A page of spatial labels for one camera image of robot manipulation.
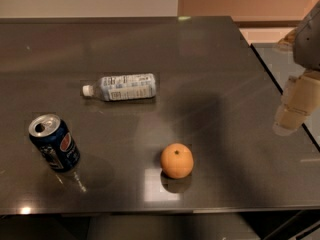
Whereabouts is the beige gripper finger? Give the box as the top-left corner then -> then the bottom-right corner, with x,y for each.
273,70 -> 320,136

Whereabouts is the clear plastic water bottle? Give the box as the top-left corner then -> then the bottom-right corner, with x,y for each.
82,73 -> 156,102

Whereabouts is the orange fruit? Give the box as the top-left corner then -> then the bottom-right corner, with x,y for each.
160,143 -> 194,179

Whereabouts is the blue Pepsi soda can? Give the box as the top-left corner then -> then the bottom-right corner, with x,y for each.
28,114 -> 80,172

